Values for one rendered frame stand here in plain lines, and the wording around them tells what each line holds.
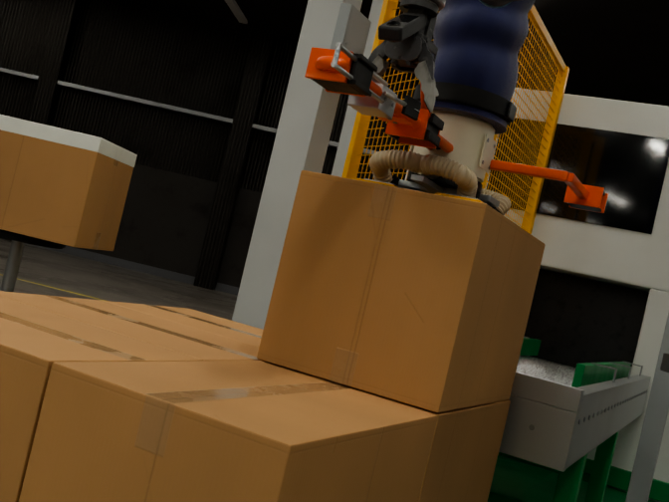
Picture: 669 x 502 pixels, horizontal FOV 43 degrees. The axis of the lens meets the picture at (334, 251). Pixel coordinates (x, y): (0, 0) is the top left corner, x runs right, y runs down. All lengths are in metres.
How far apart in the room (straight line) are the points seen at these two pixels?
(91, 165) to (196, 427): 2.09
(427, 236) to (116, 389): 0.70
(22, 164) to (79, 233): 0.32
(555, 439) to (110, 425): 1.32
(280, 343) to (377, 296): 0.23
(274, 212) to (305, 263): 1.62
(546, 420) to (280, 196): 1.54
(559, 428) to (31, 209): 1.96
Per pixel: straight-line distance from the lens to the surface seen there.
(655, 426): 2.77
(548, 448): 2.25
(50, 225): 3.16
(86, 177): 3.13
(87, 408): 1.23
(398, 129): 1.68
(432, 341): 1.60
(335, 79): 1.35
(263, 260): 3.32
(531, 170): 1.92
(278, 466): 1.06
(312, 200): 1.72
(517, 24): 1.94
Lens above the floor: 0.77
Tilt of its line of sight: 1 degrees up
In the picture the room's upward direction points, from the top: 13 degrees clockwise
